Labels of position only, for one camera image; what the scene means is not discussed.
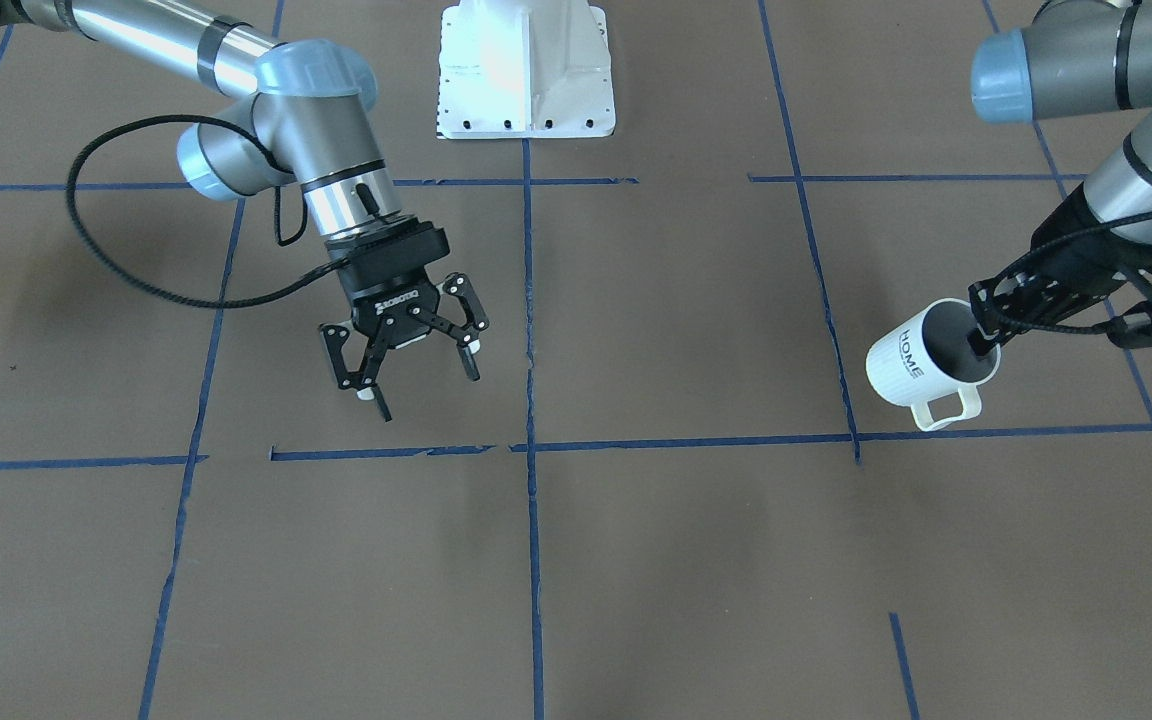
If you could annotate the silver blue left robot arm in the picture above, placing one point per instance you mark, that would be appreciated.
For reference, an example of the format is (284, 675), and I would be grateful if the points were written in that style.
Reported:
(1079, 58)

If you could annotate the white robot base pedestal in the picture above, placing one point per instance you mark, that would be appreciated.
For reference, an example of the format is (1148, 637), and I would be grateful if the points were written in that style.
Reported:
(525, 69)

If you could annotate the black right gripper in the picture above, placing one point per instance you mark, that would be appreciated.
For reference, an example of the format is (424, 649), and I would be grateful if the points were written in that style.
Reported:
(388, 291)

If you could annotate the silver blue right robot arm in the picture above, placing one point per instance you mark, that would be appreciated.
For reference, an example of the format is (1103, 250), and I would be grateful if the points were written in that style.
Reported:
(299, 118)

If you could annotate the white ribbed HOME mug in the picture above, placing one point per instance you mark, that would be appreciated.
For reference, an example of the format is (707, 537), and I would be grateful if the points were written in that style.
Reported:
(934, 365)

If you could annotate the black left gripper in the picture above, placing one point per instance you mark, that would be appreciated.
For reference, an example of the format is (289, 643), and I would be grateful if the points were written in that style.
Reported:
(1058, 240)

